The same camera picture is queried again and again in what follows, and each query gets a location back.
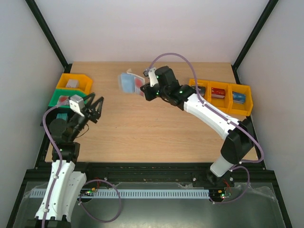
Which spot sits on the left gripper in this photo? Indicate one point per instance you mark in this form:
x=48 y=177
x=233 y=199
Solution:
x=94 y=114

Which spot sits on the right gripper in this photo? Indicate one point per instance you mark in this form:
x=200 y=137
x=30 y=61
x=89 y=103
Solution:
x=147 y=91

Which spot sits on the white card holder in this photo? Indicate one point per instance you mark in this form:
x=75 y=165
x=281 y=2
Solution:
x=126 y=82

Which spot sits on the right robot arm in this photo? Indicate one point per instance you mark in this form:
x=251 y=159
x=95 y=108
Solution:
x=235 y=133

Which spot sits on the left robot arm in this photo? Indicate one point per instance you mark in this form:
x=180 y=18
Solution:
x=65 y=183

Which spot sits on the holder with red card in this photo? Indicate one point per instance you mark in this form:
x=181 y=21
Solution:
x=62 y=99

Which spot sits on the teal holder in black bin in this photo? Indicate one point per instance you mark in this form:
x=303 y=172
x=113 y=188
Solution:
x=62 y=116

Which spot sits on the grey holder in yellow bin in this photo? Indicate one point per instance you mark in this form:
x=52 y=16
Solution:
x=72 y=83

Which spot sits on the black card stack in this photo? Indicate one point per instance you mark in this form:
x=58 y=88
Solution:
x=201 y=90

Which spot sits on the yellow bin with black cards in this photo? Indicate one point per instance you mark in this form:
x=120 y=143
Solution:
x=204 y=83

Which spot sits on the red card stack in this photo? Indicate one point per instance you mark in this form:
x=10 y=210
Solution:
x=218 y=93

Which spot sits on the yellow bin with red cards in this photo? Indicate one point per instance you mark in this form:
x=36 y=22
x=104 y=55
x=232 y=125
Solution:
x=222 y=104

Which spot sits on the blue card stack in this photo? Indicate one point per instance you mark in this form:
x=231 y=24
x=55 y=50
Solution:
x=238 y=98

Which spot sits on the yellow bin with blue cards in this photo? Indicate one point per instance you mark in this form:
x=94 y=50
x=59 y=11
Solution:
x=242 y=109

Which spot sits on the yellow bin far left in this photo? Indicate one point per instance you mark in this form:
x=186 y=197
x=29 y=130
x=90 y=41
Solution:
x=79 y=82

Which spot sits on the green bin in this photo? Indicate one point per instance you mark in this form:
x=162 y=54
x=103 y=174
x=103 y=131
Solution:
x=66 y=92

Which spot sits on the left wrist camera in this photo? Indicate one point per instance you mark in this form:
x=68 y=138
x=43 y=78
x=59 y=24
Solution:
x=76 y=104

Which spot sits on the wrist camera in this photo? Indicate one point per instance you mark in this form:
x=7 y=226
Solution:
x=76 y=104
x=150 y=73

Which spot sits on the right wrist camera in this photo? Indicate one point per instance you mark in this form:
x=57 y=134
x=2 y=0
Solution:
x=150 y=73

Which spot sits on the white slotted cable duct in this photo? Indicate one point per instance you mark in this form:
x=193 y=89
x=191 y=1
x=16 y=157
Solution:
x=149 y=194

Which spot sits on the left black frame post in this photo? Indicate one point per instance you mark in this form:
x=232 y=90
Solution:
x=48 y=34

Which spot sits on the black frame post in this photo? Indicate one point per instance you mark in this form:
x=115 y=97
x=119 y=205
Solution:
x=254 y=33
x=48 y=34

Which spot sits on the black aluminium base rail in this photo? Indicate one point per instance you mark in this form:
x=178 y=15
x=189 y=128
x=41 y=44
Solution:
x=195 y=173

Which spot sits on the right black frame post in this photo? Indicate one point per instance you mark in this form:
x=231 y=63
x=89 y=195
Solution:
x=254 y=33

